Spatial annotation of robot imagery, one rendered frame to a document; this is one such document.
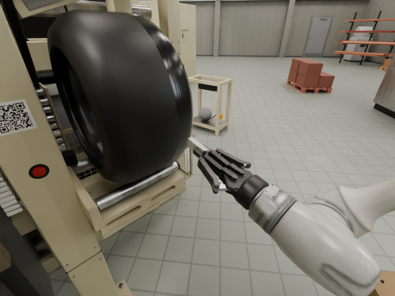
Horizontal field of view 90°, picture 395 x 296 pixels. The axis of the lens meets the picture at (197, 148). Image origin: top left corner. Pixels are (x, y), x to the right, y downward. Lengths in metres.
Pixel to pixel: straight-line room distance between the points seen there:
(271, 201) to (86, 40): 0.53
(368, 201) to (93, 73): 0.64
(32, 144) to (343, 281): 0.72
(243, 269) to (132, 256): 0.78
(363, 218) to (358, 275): 0.15
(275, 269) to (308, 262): 1.26
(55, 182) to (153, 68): 0.45
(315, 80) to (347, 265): 5.82
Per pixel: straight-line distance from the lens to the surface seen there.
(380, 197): 0.54
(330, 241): 0.41
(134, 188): 0.76
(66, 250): 0.92
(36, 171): 0.70
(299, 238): 0.40
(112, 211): 0.77
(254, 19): 14.44
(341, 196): 0.53
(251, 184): 0.43
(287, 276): 1.67
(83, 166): 0.97
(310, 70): 6.01
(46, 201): 0.76
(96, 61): 0.54
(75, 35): 0.60
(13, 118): 0.65
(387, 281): 0.95
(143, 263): 1.64
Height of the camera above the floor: 1.40
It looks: 30 degrees down
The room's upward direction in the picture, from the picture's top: straight up
